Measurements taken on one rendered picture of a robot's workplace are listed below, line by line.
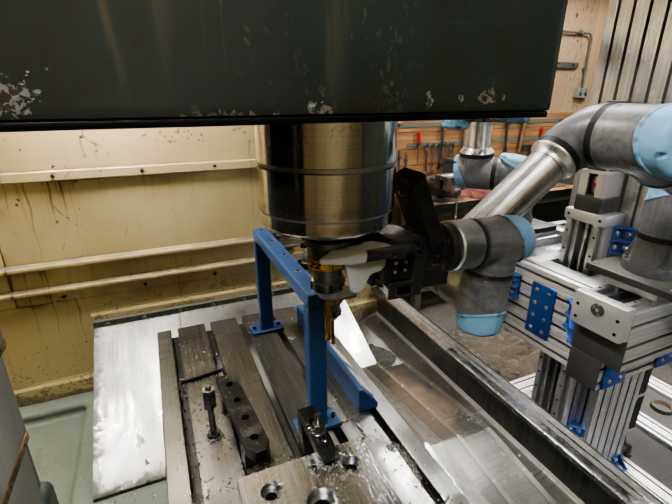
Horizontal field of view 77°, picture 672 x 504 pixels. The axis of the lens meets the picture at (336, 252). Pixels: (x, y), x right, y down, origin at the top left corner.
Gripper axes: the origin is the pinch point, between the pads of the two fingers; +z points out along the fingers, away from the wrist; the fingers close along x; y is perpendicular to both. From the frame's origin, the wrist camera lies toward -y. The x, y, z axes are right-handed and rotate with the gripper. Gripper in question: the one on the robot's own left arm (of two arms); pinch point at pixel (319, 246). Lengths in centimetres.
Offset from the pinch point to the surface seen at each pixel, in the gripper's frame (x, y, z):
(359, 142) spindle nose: -8.0, -13.2, -0.2
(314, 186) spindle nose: -6.7, -8.8, 3.8
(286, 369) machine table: 46, 51, -13
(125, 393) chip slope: 77, 69, 27
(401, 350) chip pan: 68, 71, -68
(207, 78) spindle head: -11.8, -17.8, 14.6
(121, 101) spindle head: -11.5, -16.0, 20.2
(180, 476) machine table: 23, 52, 17
